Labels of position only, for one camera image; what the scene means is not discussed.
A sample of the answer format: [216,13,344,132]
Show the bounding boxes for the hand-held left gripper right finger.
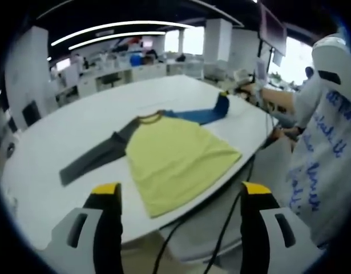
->
[240,181,326,274]

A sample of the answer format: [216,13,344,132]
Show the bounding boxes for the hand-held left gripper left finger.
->
[48,182,124,274]

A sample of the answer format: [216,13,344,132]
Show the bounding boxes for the yellow garment grey blue sleeves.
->
[59,92,243,219]

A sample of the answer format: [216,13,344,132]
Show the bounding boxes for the white square pillar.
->
[205,18,233,62]
[5,27,50,115]

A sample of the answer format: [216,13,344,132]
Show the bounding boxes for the row of white desks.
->
[54,61,206,99]

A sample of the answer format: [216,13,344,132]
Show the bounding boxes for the person's white printed shirt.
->
[286,65,351,246]

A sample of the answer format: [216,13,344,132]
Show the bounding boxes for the white chest device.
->
[310,33,351,96]

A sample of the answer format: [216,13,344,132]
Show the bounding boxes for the long curved ceiling light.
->
[68,31,167,51]
[51,21,196,47]

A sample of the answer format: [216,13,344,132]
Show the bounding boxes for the black cabinet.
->
[22,100,42,127]

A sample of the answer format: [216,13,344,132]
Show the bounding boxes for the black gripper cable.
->
[203,185,252,274]
[155,218,191,274]

